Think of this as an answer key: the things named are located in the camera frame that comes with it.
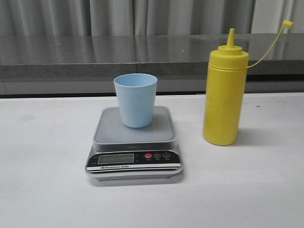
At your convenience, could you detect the light blue plastic cup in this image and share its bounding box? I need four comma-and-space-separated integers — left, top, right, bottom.
114, 73, 158, 128

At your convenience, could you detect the yellow squeeze bottle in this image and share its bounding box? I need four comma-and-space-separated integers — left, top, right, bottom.
202, 20, 295, 146

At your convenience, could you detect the digital kitchen scale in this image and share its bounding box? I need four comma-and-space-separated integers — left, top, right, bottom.
85, 106, 183, 181

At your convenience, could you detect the grey stone counter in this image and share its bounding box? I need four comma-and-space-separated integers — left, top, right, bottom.
0, 34, 304, 98

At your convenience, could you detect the grey curtain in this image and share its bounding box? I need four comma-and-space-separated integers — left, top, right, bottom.
0, 0, 304, 36

